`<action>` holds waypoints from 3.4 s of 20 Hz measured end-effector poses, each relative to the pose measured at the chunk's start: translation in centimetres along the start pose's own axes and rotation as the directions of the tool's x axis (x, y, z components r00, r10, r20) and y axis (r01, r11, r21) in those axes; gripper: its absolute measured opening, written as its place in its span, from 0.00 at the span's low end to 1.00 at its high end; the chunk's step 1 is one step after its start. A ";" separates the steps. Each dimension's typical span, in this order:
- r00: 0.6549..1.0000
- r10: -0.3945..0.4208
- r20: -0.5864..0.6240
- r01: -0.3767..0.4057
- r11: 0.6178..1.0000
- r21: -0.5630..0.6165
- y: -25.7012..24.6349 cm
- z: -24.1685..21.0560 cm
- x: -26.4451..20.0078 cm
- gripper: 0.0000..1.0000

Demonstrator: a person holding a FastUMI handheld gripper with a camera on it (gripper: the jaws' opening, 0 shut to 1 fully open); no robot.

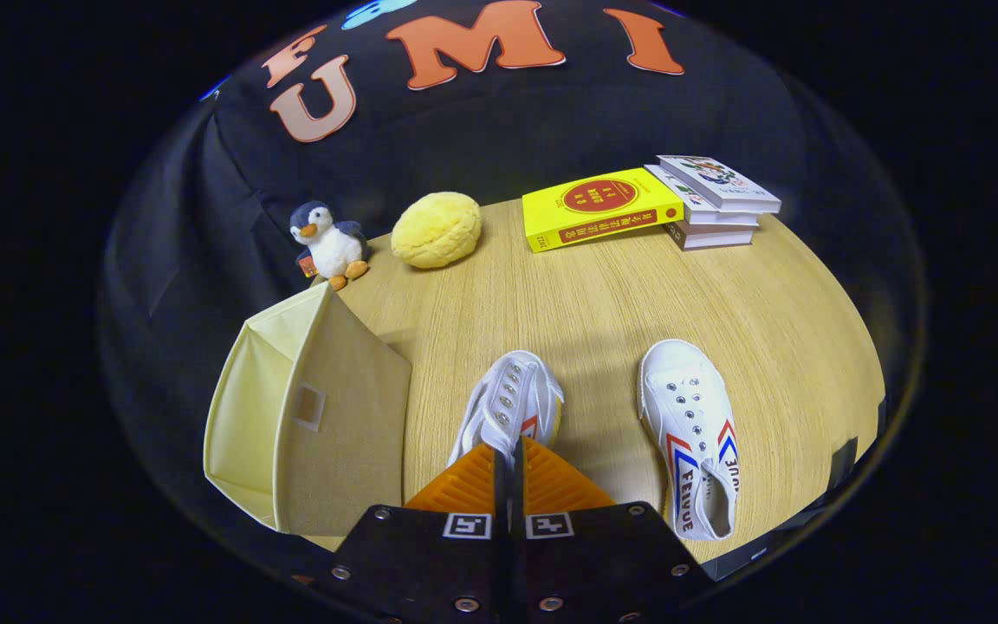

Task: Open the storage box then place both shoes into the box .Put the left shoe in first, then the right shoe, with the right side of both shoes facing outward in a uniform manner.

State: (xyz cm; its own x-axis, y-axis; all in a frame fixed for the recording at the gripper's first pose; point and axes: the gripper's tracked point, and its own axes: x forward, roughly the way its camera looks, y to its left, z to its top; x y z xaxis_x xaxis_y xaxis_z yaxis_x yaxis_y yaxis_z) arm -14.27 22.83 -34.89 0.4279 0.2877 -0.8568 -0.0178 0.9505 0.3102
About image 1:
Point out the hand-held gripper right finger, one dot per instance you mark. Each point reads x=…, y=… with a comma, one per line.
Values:
x=594, y=563

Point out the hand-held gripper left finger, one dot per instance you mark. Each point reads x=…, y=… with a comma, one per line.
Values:
x=430, y=563

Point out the beige fabric storage box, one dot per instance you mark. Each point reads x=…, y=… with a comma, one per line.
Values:
x=343, y=416

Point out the white canvas shoe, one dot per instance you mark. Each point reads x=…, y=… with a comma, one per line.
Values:
x=508, y=390
x=690, y=416

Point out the penguin plush toy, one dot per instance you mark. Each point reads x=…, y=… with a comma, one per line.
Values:
x=333, y=247

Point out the yellow round plush cushion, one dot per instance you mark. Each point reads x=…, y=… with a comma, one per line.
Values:
x=437, y=230

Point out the yellow book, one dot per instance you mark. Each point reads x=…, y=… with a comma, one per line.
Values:
x=599, y=208

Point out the white illustrated cover book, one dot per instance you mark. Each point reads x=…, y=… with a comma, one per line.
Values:
x=716, y=182

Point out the black table edge bracket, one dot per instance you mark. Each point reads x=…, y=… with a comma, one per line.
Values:
x=844, y=461

